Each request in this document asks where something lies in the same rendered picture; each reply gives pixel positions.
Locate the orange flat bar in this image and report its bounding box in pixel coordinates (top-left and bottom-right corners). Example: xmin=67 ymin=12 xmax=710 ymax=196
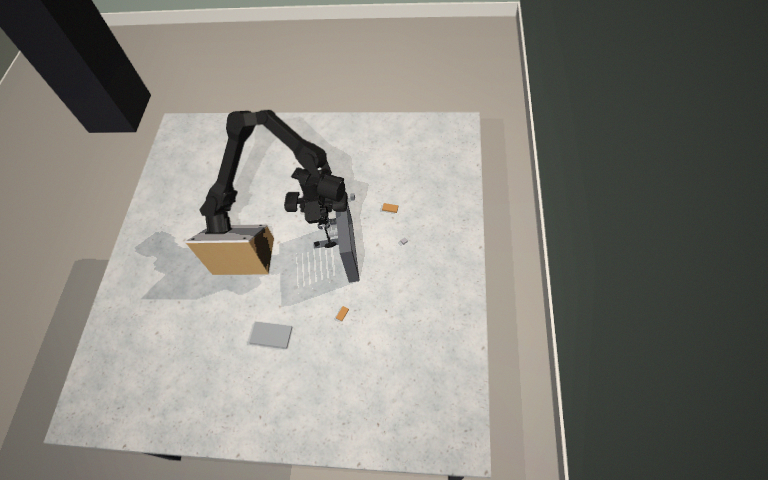
xmin=336 ymin=306 xmax=349 ymax=321

